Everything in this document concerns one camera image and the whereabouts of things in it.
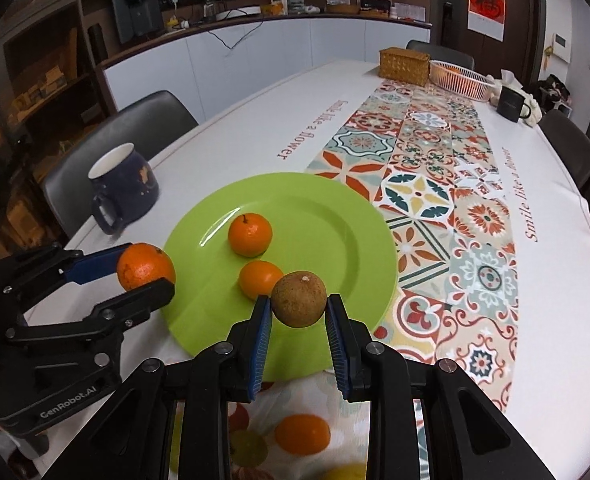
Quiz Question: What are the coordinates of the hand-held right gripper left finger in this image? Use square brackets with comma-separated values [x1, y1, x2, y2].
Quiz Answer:
[44, 295, 274, 480]

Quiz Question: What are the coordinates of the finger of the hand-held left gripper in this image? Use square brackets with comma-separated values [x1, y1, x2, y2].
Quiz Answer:
[5, 277, 176, 348]
[0, 241, 134, 311]

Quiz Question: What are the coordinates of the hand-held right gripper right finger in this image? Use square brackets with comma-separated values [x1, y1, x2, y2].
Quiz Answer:
[325, 294, 558, 480]

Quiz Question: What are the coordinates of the large orange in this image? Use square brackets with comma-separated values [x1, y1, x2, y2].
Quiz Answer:
[117, 242, 177, 292]

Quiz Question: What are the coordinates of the brown round fruit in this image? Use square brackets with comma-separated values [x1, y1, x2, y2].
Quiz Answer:
[271, 271, 326, 329]

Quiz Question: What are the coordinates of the green plate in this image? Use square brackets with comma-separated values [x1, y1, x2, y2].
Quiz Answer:
[161, 172, 400, 383]

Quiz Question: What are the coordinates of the fruit print cloth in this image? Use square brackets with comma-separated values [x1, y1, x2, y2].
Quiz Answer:
[167, 369, 428, 480]

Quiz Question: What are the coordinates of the small orange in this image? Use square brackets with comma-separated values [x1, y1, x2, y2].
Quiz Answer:
[238, 260, 285, 302]

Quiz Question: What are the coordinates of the navy blue mug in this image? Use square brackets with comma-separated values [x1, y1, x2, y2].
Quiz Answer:
[87, 143, 160, 235]

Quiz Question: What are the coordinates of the orange with stem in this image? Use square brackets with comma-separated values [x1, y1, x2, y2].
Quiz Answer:
[228, 213, 274, 258]

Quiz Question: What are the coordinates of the grey chair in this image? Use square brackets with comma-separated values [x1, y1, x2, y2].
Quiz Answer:
[406, 39, 476, 72]
[537, 109, 590, 192]
[42, 90, 199, 240]

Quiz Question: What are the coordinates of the wooden shelf unit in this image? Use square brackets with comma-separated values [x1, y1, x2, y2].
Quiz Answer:
[0, 5, 106, 241]

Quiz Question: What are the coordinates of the white patterned tablecloth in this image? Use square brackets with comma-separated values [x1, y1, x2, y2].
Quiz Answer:
[22, 57, 590, 480]

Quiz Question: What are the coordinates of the black coffee machine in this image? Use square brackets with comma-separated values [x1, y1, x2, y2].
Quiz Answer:
[112, 0, 165, 44]

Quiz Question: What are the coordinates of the white counter cabinet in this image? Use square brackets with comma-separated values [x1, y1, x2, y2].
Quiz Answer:
[97, 12, 434, 127]

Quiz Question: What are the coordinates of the woven wicker basket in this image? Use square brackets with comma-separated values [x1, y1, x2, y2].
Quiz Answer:
[379, 47, 432, 82]

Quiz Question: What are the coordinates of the black mug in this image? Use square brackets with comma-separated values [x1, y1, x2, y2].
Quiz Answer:
[495, 85, 534, 123]

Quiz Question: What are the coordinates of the white crumpled cloth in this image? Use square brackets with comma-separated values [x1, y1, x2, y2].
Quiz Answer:
[495, 72, 544, 125]

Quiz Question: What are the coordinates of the black and white bag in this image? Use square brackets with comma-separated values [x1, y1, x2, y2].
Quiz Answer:
[537, 75, 574, 112]

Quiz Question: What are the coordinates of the dark wooden door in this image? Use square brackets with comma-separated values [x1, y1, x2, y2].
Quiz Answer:
[432, 0, 546, 77]

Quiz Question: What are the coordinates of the black power cable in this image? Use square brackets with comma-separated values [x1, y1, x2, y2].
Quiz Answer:
[207, 27, 242, 51]

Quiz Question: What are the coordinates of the white wall intercom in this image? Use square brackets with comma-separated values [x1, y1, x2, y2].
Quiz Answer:
[547, 32, 571, 64]

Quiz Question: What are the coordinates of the red wall poster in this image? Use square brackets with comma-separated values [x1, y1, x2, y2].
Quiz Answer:
[467, 0, 506, 41]

